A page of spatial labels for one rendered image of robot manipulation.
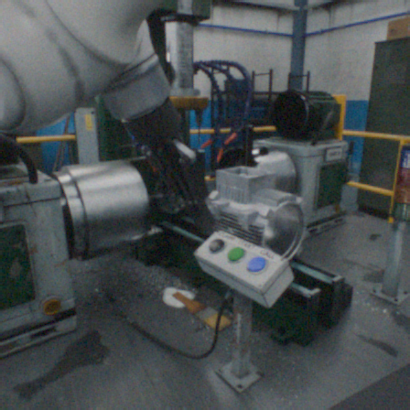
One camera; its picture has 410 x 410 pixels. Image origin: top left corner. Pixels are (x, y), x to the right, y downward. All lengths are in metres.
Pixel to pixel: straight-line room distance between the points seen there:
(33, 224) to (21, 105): 0.54
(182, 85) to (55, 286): 0.65
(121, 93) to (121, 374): 0.55
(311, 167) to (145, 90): 0.98
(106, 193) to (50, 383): 0.41
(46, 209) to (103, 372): 0.35
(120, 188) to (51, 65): 0.63
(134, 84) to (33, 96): 0.20
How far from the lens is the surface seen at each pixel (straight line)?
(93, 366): 0.81
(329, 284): 0.87
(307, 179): 1.35
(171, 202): 1.21
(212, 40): 7.01
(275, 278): 0.56
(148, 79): 0.46
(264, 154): 1.24
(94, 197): 0.85
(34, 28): 0.28
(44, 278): 0.85
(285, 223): 0.95
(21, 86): 0.27
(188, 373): 0.77
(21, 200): 0.78
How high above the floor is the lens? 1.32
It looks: 16 degrees down
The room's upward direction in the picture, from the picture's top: straight up
